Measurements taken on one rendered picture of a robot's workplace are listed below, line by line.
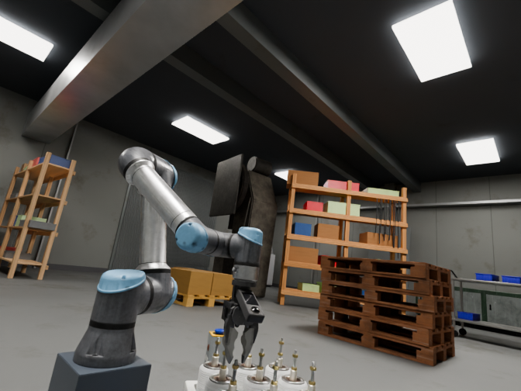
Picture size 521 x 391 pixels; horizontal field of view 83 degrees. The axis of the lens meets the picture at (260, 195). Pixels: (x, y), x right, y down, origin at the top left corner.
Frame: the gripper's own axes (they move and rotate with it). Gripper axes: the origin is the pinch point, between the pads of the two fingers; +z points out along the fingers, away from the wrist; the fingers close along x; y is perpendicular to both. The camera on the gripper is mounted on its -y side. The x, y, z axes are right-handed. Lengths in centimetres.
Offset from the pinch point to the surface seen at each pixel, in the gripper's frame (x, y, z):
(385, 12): -186, 120, -324
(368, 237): -409, 346, -110
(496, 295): -613, 231, -30
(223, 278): -121, 340, -5
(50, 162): 149, 489, -148
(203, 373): 1.1, 21.7, 10.7
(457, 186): -761, 377, -303
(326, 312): -183, 186, 12
